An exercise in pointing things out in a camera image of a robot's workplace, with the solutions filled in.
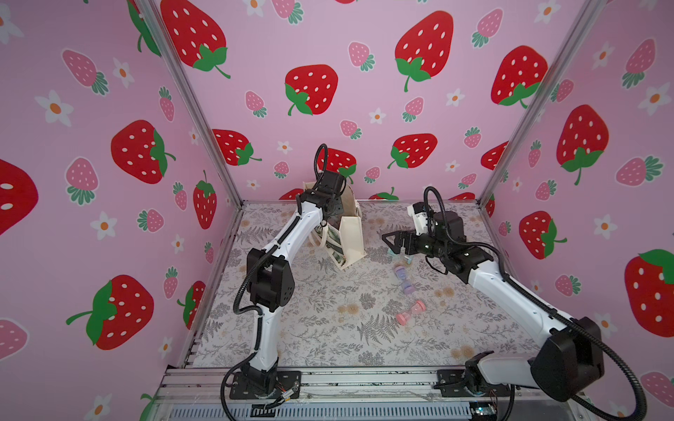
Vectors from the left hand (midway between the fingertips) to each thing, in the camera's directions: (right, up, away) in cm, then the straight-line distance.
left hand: (335, 206), depth 94 cm
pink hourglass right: (+23, -37, -11) cm, 45 cm away
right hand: (+17, -11, -17) cm, 26 cm away
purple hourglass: (+26, -28, -3) cm, 38 cm away
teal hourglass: (+21, -16, -24) cm, 36 cm away
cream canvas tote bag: (+4, -14, -4) cm, 15 cm away
